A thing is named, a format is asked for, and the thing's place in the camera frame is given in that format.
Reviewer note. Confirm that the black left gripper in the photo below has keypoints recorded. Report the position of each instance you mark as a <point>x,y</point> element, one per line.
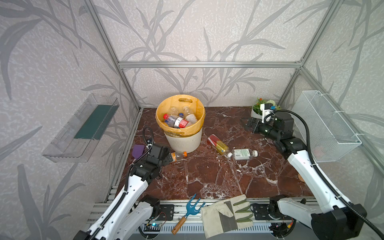
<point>166,156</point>

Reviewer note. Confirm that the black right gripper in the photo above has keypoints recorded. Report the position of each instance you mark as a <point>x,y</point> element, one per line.
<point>254,125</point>

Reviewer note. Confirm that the red label bottle red cap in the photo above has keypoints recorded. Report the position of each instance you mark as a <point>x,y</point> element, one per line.
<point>175,121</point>

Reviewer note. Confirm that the white jar yellow V label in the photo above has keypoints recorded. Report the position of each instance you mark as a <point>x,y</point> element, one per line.
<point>189,115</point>

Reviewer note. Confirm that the right arm base wiring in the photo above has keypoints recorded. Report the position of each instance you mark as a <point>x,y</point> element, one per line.
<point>280,226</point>

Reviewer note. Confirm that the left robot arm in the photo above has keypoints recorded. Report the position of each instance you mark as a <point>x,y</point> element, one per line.
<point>127,213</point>

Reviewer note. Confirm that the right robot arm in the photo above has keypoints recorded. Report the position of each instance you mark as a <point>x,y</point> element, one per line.
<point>336,217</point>

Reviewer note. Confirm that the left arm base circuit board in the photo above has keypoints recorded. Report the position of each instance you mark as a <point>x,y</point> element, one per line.
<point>153,227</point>

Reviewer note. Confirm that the orange label bottle by bin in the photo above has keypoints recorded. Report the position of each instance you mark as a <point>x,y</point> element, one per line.
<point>178,156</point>

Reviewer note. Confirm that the white bin yellow bag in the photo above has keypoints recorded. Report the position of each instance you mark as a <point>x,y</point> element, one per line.
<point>182,117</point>

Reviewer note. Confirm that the white pot with plant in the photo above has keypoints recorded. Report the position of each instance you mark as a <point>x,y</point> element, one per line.
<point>256,112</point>

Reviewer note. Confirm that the purple spatula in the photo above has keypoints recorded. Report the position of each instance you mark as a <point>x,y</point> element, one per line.
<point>138,150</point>

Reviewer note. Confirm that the red yellow drink can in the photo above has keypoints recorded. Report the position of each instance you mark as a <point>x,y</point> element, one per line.
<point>220,147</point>

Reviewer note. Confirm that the teal garden hand rake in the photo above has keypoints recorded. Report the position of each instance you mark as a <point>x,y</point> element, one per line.
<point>192,210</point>

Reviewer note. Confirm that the small tan round object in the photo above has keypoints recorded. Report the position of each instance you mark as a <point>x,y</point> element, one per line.
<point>300,178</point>

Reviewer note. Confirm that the beige work glove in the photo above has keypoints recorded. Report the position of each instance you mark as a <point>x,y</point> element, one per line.
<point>227,215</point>

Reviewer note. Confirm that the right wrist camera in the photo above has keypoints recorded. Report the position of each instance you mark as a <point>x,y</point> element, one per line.
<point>268,110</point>

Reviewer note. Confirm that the white wire mesh basket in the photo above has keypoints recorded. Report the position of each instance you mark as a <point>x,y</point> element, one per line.
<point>331,137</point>

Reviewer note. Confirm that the clear wall shelf green mat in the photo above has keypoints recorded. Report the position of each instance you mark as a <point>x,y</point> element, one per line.
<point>78,139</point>

